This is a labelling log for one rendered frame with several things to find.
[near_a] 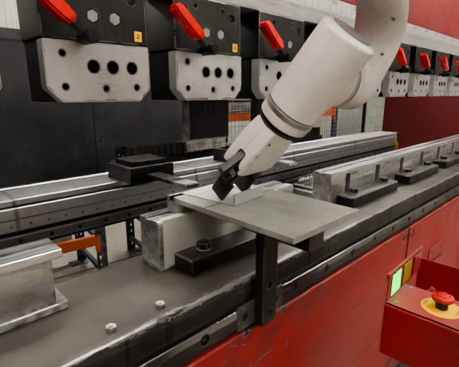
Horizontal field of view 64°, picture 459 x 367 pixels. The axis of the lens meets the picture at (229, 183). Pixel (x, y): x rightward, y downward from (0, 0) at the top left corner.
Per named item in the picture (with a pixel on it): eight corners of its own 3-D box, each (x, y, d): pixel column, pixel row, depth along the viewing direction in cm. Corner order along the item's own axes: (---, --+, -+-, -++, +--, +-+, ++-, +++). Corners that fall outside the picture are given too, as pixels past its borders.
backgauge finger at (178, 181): (168, 199, 72) (167, 173, 71) (108, 177, 90) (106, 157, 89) (214, 188, 80) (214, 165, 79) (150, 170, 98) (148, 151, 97)
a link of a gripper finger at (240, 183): (261, 156, 69) (242, 178, 73) (250, 158, 67) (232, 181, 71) (272, 168, 68) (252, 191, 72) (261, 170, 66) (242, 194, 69)
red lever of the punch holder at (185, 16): (182, -2, 53) (221, 48, 59) (166, 3, 56) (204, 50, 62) (176, 7, 52) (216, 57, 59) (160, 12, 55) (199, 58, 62)
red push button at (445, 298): (449, 320, 69) (452, 302, 68) (426, 311, 72) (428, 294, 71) (454, 311, 72) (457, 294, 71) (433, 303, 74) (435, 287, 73)
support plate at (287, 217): (293, 245, 49) (293, 238, 49) (175, 203, 67) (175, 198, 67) (358, 215, 61) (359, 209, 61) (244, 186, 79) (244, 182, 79)
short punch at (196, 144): (189, 152, 68) (188, 100, 66) (183, 151, 70) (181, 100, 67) (229, 146, 75) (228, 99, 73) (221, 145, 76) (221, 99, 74)
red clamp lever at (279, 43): (272, 17, 66) (295, 57, 73) (255, 20, 69) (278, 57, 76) (267, 25, 66) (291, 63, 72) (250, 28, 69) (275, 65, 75)
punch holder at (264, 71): (259, 99, 74) (260, 9, 70) (229, 98, 80) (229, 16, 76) (302, 98, 84) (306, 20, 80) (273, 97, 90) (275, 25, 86)
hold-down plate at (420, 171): (409, 184, 129) (409, 175, 128) (393, 181, 133) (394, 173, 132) (438, 172, 149) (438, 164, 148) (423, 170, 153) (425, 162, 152)
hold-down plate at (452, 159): (446, 168, 156) (446, 162, 155) (432, 167, 160) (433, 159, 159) (465, 159, 176) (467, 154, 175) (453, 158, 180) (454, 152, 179)
